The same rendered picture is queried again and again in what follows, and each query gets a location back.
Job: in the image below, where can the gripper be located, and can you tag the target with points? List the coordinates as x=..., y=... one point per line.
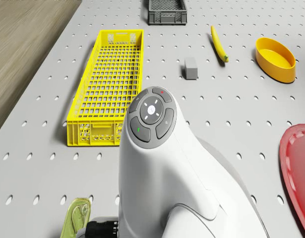
x=102, y=228

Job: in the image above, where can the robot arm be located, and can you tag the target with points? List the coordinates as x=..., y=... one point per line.
x=167, y=173

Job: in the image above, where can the flat-sided can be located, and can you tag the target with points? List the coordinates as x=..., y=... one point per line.
x=75, y=218

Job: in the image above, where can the yellow basket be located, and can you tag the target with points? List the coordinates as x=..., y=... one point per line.
x=110, y=74

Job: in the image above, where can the grey cube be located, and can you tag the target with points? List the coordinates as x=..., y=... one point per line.
x=191, y=69

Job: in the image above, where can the red plate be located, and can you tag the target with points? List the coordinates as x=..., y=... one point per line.
x=297, y=161

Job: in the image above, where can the banana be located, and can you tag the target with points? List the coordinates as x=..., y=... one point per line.
x=218, y=45

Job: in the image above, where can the dark grey basket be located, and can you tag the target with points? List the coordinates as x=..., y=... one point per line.
x=167, y=17

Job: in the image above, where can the yellow bowl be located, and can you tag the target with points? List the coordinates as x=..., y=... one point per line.
x=276, y=62

